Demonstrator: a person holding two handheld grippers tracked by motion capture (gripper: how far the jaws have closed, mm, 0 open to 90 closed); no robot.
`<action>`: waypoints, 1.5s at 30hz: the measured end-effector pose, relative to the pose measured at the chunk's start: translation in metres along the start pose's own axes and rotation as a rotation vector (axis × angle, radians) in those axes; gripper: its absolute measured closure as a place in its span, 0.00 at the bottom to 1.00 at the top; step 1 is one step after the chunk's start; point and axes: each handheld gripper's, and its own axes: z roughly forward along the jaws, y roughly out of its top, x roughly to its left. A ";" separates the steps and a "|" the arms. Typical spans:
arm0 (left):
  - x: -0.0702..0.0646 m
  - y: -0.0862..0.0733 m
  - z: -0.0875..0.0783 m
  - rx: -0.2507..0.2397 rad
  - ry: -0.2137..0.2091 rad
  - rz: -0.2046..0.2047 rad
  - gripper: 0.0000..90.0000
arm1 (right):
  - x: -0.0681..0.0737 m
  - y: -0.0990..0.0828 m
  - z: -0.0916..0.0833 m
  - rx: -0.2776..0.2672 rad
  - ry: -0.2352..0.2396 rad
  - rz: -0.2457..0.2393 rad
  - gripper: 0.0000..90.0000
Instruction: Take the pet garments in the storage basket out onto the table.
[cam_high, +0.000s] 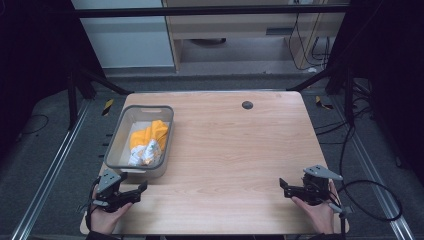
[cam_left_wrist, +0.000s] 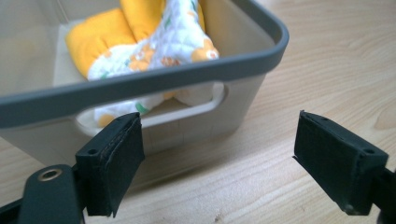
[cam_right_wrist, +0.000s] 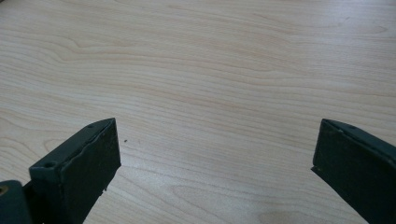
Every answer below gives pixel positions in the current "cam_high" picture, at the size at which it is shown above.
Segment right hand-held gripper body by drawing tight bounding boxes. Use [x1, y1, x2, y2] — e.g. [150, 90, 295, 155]
[300, 164, 344, 207]

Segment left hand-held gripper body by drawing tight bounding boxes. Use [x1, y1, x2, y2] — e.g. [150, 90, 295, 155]
[91, 168, 132, 214]

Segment grey plastic basket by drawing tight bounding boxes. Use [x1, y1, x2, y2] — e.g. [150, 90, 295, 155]
[103, 104, 175, 179]

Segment white patterned cloth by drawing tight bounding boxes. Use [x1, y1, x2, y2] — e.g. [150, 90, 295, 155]
[127, 138, 163, 167]

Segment yellow cloth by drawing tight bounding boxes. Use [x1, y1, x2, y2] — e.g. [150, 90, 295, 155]
[129, 119, 170, 153]

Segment person's right hand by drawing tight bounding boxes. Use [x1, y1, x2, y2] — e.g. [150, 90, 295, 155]
[291, 179, 340, 235]

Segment person's left hand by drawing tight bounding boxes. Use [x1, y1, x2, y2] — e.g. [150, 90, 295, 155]
[89, 202, 134, 234]

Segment yellow and black tape strip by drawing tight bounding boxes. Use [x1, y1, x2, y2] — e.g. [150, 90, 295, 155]
[101, 98, 115, 117]
[314, 95, 335, 111]

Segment black metal stand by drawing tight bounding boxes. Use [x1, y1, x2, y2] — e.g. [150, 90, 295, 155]
[285, 61, 357, 128]
[65, 64, 135, 132]

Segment white cabinet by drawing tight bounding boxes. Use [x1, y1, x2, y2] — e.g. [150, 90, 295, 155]
[70, 0, 176, 70]

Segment black curtain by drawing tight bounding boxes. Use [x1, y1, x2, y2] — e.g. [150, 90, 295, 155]
[0, 0, 104, 161]
[328, 0, 424, 186]

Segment light wooden shelf unit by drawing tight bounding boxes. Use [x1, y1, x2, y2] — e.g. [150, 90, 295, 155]
[161, 0, 349, 73]

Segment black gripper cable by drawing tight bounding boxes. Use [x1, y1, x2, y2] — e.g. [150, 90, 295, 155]
[334, 126, 404, 223]
[84, 177, 102, 232]

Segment aluminium floor rail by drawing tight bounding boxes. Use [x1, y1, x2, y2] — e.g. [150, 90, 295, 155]
[10, 99, 92, 240]
[332, 95, 416, 240]

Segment black floor cables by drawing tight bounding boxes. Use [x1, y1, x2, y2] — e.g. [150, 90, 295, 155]
[314, 79, 379, 146]

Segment thin black floor cable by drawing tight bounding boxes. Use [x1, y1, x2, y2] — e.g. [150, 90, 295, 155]
[19, 113, 50, 136]

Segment black hanging cables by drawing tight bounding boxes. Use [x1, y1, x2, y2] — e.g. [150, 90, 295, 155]
[287, 12, 332, 72]

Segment black horizontal frame bar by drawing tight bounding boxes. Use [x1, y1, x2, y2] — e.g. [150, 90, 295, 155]
[70, 4, 351, 19]

